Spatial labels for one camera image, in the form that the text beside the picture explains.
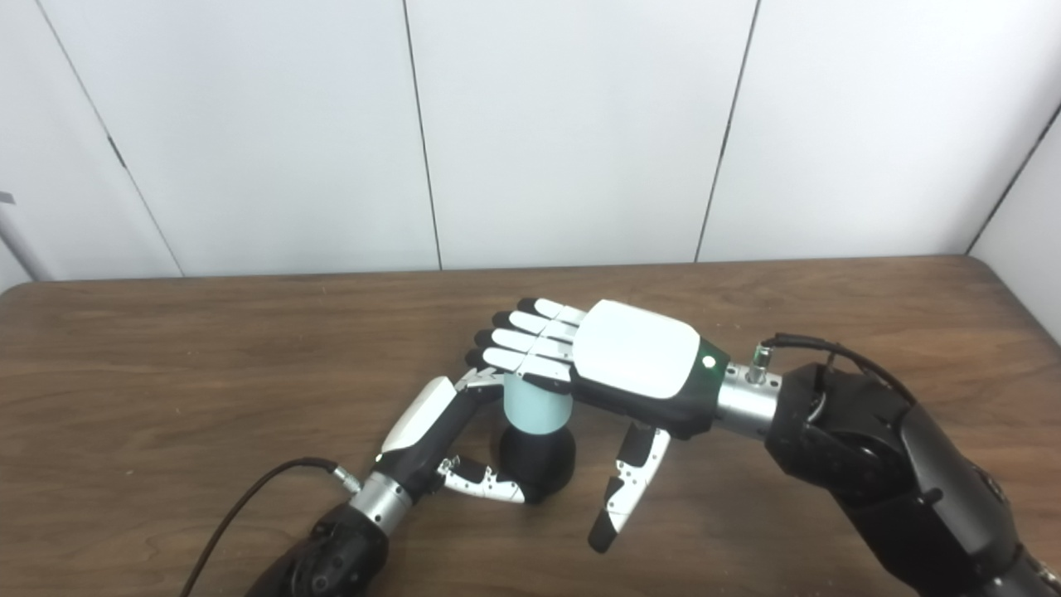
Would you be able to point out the light blue cylinder cup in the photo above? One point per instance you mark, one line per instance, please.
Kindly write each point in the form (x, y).
(535, 406)

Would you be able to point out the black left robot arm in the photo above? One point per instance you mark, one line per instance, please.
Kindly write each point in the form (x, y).
(331, 551)

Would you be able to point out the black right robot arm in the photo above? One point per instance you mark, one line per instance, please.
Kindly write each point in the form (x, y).
(879, 473)

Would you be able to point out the black funnel-shaped nozzle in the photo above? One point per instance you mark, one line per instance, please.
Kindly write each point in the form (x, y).
(537, 464)

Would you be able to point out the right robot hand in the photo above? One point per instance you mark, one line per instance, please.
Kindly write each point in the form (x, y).
(634, 352)

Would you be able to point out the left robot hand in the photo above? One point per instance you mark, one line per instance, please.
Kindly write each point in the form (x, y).
(423, 435)

